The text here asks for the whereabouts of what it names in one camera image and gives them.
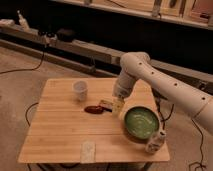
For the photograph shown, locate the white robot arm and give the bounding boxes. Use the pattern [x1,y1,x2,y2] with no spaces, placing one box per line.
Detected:
[113,52,213,136]

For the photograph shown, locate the brown rectangular block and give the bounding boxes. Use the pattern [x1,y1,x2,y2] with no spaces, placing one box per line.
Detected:
[99,100,113,111]

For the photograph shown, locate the green bowl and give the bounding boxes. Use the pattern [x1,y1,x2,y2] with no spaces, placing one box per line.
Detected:
[124,106,160,140]

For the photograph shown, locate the translucent plastic cup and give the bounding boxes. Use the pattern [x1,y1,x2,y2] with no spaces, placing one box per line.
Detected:
[73,80,88,102]

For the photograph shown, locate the wooden table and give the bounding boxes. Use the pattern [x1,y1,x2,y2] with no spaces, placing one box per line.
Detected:
[18,78,170,163]

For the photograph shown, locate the small white bottle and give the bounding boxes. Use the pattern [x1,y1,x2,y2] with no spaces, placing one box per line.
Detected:
[145,130,166,154]

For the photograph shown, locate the black device on ledge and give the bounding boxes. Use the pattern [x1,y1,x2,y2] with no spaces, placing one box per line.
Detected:
[56,29,76,42]

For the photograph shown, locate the white spray bottle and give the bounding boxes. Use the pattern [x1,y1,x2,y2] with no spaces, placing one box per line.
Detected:
[17,11,30,31]

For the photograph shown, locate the black cable right side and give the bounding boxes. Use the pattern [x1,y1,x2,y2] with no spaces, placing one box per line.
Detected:
[188,118,213,171]

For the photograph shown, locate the black cable on floor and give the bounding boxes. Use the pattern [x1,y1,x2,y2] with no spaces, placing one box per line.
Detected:
[0,49,46,76]

